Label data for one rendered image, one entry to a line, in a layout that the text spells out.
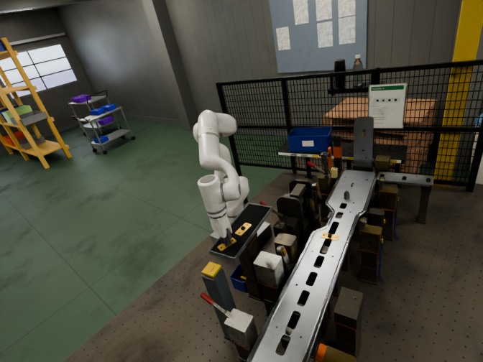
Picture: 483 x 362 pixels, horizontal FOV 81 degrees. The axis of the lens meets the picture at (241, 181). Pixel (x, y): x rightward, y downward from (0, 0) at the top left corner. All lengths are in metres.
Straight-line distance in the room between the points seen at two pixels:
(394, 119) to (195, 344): 1.82
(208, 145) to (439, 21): 3.26
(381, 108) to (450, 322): 1.30
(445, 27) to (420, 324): 3.15
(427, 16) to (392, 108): 1.99
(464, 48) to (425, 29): 1.95
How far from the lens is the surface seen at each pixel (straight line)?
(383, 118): 2.22
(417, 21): 4.07
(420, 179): 1.95
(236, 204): 1.68
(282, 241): 1.37
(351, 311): 1.19
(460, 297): 1.75
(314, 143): 2.19
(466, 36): 2.12
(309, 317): 1.21
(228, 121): 1.41
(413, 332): 1.58
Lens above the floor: 2.01
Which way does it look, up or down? 30 degrees down
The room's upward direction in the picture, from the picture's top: 13 degrees counter-clockwise
